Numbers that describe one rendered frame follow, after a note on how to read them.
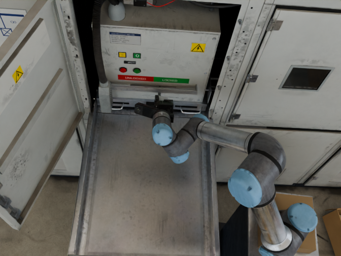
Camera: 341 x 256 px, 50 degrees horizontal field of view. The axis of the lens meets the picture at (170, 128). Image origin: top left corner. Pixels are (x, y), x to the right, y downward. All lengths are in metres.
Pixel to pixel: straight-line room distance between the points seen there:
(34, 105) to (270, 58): 0.91
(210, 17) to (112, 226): 0.94
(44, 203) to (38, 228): 0.16
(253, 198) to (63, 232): 1.61
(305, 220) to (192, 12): 0.92
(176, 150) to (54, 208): 1.33
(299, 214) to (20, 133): 1.08
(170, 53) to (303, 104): 0.67
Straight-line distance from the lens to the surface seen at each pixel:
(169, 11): 1.50
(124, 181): 1.67
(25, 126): 1.40
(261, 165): 1.16
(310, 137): 2.10
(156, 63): 1.58
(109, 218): 1.62
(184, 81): 1.67
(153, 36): 1.46
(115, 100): 1.80
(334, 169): 2.55
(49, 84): 1.48
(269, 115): 1.84
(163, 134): 1.36
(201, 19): 1.49
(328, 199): 2.86
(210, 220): 1.64
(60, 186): 2.62
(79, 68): 1.58
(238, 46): 1.45
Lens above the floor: 2.40
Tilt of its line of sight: 59 degrees down
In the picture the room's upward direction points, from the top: 9 degrees clockwise
